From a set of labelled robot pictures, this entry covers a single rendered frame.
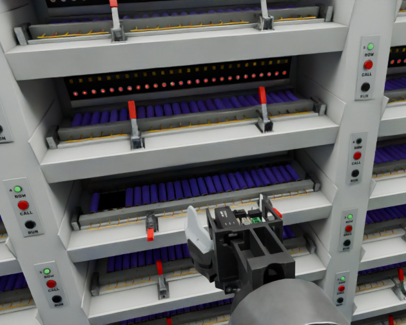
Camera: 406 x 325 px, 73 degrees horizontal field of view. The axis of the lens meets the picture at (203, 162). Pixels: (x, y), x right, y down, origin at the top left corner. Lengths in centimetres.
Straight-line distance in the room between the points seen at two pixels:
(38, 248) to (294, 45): 65
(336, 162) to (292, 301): 50
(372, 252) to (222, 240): 67
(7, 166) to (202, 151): 36
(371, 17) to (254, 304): 57
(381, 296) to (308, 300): 86
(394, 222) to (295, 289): 79
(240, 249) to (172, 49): 37
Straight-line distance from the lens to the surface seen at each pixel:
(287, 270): 24
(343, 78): 65
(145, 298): 76
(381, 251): 93
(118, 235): 65
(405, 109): 80
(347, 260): 85
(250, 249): 29
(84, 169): 57
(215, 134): 57
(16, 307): 88
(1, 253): 73
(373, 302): 106
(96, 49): 53
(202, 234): 36
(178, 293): 75
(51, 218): 63
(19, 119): 57
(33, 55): 55
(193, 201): 65
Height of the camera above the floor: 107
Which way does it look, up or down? 20 degrees down
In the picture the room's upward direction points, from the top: 5 degrees counter-clockwise
